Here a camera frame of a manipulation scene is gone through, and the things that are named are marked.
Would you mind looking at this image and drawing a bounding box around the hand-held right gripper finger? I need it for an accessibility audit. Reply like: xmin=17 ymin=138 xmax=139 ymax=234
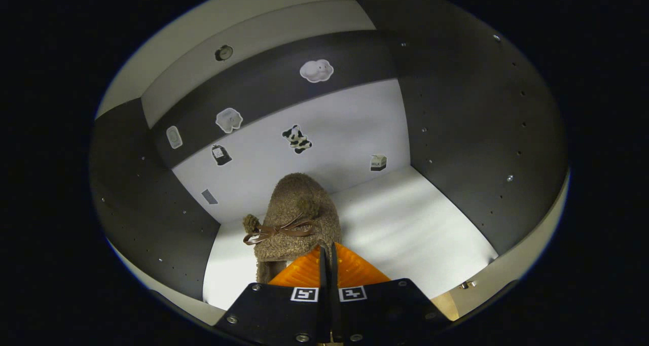
xmin=215 ymin=245 xmax=330 ymax=344
xmin=331 ymin=242 xmax=452 ymax=344

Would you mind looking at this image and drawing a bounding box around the brown fuzzy shoe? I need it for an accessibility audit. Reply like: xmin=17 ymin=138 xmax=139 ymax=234
xmin=242 ymin=172 xmax=342 ymax=284

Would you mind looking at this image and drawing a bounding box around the white cabinet door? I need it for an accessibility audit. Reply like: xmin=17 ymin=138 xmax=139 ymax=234
xmin=431 ymin=171 xmax=571 ymax=321
xmin=108 ymin=239 xmax=227 ymax=327

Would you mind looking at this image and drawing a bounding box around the white shoe cabinet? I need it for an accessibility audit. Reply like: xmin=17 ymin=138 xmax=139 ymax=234
xmin=90 ymin=0 xmax=569 ymax=326

